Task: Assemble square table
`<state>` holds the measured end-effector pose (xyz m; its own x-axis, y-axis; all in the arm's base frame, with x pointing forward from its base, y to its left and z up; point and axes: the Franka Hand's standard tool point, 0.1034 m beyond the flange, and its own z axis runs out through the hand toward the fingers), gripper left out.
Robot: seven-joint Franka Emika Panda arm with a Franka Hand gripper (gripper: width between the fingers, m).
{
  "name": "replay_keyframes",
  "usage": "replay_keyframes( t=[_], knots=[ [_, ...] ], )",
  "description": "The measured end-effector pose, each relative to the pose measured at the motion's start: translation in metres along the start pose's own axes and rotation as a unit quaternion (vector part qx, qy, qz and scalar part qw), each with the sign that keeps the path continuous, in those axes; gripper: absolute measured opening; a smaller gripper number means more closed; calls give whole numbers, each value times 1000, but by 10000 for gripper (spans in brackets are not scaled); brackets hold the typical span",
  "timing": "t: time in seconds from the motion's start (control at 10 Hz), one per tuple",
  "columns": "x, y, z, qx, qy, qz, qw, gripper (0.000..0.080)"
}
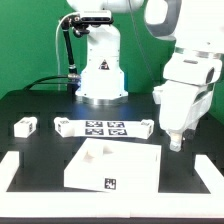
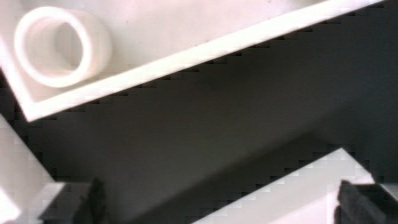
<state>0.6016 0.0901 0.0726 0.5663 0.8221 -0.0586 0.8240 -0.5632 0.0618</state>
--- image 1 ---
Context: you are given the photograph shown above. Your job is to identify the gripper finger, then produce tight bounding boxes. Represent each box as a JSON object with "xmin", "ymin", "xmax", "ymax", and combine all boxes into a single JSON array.
[{"xmin": 169, "ymin": 133, "xmax": 183, "ymax": 152}]

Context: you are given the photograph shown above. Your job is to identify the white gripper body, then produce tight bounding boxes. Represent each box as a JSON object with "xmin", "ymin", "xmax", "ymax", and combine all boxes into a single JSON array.
[{"xmin": 153, "ymin": 52, "xmax": 222, "ymax": 133}]

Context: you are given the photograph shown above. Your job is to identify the white square tabletop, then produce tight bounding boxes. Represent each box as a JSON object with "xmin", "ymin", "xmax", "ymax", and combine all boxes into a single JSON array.
[{"xmin": 64, "ymin": 138, "xmax": 161, "ymax": 194}]

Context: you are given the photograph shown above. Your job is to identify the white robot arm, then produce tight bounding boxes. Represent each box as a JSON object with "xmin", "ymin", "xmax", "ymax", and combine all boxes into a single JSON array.
[{"xmin": 67, "ymin": 0, "xmax": 224, "ymax": 152}]

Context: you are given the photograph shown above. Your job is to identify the white fiducial tag sheet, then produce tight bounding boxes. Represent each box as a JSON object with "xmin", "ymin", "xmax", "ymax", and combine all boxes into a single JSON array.
[{"xmin": 69, "ymin": 120, "xmax": 144, "ymax": 137}]

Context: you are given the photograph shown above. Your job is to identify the white U-shaped fence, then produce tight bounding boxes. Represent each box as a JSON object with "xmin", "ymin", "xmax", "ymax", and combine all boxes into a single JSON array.
[{"xmin": 0, "ymin": 151, "xmax": 224, "ymax": 218}]

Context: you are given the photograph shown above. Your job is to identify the camera on black mount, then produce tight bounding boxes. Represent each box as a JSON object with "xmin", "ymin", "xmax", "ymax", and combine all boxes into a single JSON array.
[{"xmin": 61, "ymin": 10, "xmax": 113, "ymax": 38}]

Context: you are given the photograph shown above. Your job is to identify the black cable bundle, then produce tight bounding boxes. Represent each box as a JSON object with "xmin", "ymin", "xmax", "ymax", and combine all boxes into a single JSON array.
[{"xmin": 23, "ymin": 19, "xmax": 83, "ymax": 92}]

